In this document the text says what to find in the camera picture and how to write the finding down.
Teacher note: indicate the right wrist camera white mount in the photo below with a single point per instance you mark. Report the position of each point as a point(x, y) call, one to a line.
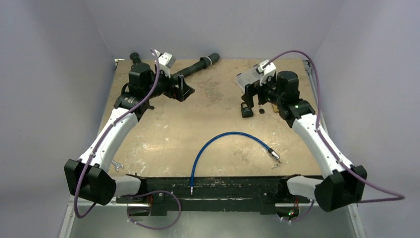
point(264, 70)

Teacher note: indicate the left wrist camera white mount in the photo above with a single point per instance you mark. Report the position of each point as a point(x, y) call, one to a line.
point(166, 61)

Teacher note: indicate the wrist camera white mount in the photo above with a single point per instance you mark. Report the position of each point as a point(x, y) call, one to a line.
point(264, 70)
point(166, 61)

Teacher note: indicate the silver open-end wrench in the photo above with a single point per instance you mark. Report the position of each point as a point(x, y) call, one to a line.
point(118, 166)

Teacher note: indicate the brass padlock silver shackle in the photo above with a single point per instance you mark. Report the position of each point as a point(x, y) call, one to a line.
point(275, 108)

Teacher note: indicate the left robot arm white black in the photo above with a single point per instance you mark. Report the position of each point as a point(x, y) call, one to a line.
point(87, 177)

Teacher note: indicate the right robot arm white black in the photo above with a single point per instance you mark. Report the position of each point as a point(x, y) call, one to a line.
point(342, 182)

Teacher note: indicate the small silver keys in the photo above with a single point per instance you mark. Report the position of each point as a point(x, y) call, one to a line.
point(276, 165)

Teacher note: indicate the clear plastic organizer box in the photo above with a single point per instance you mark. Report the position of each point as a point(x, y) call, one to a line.
point(247, 77)

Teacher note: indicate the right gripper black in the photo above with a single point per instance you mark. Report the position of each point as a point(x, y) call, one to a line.
point(253, 90)

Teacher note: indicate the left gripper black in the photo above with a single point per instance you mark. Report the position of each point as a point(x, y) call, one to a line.
point(184, 90)

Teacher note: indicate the black padlock with key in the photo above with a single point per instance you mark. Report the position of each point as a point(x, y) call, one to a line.
point(246, 112)

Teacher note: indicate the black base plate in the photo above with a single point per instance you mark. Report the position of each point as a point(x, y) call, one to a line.
point(262, 194)

